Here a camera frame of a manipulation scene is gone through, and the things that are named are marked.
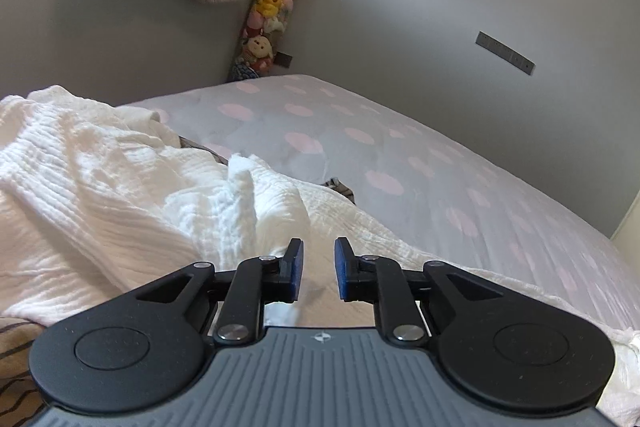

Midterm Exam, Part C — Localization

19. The hanging plush toy net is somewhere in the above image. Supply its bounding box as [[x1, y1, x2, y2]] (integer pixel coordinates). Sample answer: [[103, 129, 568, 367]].
[[227, 0, 321, 82]]

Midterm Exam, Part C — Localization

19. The grey wall strip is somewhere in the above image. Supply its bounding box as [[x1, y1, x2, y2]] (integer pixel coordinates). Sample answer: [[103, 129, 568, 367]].
[[476, 31, 536, 76]]

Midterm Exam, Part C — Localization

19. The beige striped cloth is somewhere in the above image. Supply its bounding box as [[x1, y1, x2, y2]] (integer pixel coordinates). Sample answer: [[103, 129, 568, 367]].
[[0, 316, 51, 427]]

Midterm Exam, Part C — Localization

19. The pink dotted bed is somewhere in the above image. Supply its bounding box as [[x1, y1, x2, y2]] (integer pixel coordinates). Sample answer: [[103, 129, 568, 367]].
[[115, 74, 640, 339]]

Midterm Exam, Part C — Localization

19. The white muslin cloth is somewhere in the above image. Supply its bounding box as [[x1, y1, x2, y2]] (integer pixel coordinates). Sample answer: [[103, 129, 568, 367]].
[[0, 84, 640, 424]]

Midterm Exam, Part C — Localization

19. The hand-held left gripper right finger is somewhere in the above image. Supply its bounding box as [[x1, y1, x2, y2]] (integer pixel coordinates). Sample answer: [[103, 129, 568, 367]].
[[334, 236, 505, 349]]

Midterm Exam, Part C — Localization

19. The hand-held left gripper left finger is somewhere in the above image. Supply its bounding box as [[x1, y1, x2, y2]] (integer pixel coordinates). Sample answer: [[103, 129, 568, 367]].
[[134, 237, 305, 349]]

